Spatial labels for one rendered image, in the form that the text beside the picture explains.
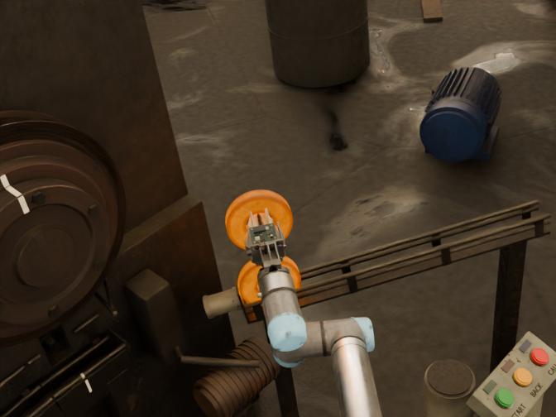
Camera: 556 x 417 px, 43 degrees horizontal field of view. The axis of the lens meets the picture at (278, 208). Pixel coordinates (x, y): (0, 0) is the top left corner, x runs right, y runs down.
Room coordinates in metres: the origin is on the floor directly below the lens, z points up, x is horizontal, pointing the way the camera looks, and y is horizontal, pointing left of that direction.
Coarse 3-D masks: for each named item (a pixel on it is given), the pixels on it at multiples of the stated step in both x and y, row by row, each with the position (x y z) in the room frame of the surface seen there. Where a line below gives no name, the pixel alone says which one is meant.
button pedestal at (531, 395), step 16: (528, 336) 1.10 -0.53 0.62; (512, 352) 1.06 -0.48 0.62; (528, 352) 1.06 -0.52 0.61; (496, 368) 1.02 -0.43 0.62; (512, 368) 1.02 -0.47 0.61; (528, 368) 1.02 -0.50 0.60; (544, 368) 1.02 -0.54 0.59; (512, 384) 0.99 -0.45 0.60; (544, 384) 0.99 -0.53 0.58; (480, 400) 0.95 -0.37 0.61; (528, 400) 0.95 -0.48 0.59; (480, 416) 0.95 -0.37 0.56; (496, 416) 0.92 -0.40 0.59; (512, 416) 0.91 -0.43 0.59; (528, 416) 0.96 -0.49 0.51
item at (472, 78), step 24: (456, 72) 3.00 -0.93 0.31; (480, 72) 2.96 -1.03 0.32; (456, 96) 2.76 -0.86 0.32; (480, 96) 2.77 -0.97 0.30; (432, 120) 2.68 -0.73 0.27; (456, 120) 2.63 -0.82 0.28; (480, 120) 2.62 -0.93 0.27; (432, 144) 2.68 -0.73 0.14; (456, 144) 2.63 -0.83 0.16; (480, 144) 2.60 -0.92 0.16
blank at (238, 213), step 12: (252, 192) 1.33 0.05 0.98; (264, 192) 1.33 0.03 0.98; (240, 204) 1.30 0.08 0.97; (252, 204) 1.30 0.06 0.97; (264, 204) 1.31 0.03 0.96; (276, 204) 1.31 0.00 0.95; (288, 204) 1.33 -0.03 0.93; (228, 216) 1.30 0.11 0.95; (240, 216) 1.30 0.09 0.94; (276, 216) 1.31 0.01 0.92; (288, 216) 1.31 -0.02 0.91; (228, 228) 1.30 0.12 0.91; (240, 228) 1.30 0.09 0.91; (288, 228) 1.31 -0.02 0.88; (240, 240) 1.30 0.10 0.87
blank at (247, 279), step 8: (248, 264) 1.33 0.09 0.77; (288, 264) 1.32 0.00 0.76; (240, 272) 1.33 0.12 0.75; (248, 272) 1.31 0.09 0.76; (256, 272) 1.31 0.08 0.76; (296, 272) 1.32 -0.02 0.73; (240, 280) 1.31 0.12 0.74; (248, 280) 1.31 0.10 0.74; (256, 280) 1.31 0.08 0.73; (296, 280) 1.32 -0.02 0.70; (240, 288) 1.30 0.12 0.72; (248, 288) 1.30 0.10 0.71; (256, 288) 1.31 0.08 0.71; (296, 288) 1.32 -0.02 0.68; (248, 296) 1.30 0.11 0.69; (256, 296) 1.31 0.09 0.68
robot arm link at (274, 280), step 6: (264, 276) 1.11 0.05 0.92; (270, 276) 1.10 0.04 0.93; (276, 276) 1.10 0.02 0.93; (282, 276) 1.10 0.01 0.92; (288, 276) 1.10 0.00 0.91; (264, 282) 1.09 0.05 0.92; (270, 282) 1.09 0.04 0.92; (276, 282) 1.08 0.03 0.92; (282, 282) 1.08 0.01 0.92; (288, 282) 1.09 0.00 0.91; (264, 288) 1.08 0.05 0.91; (270, 288) 1.07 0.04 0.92; (294, 288) 1.08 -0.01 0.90; (258, 294) 1.09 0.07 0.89; (264, 294) 1.07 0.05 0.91
